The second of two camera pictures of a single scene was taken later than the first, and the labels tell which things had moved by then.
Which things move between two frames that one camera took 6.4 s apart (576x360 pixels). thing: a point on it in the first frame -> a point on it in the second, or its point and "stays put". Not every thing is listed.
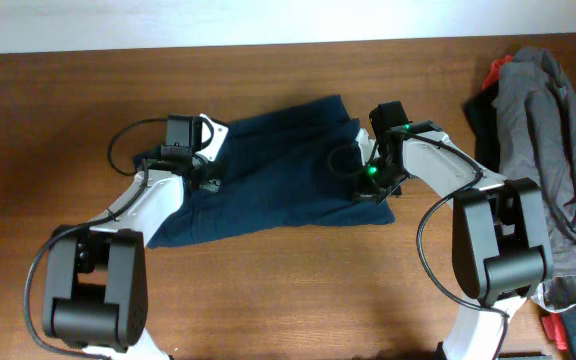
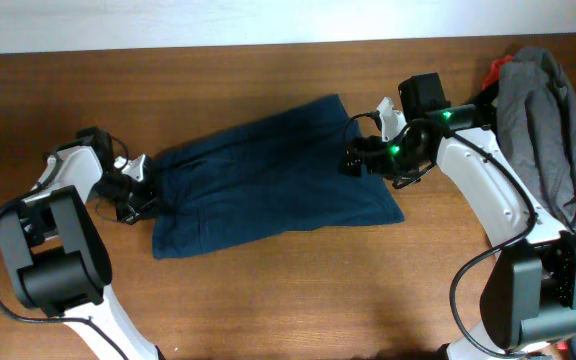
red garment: [493, 75] stays put
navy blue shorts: [294, 169] stays put
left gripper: [213, 179] -> [146, 210]
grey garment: [545, 136] stays put
